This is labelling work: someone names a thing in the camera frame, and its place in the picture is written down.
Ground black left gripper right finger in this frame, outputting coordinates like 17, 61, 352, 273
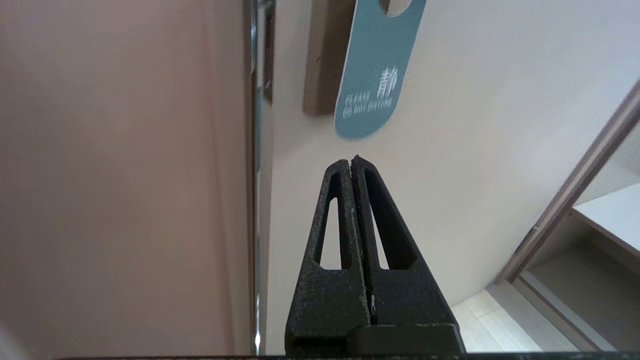
350, 155, 460, 327

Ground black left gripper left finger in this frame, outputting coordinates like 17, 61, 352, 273
284, 159, 374, 356

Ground white and blue door hanger sign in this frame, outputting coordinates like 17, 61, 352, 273
333, 0, 429, 141

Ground cream white door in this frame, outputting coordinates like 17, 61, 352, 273
264, 0, 640, 356

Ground white closet shelf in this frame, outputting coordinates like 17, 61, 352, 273
569, 182, 640, 259

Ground brown metal lock plate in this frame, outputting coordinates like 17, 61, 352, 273
302, 0, 357, 118

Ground brown closet frame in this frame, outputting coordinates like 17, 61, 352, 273
494, 80, 640, 287

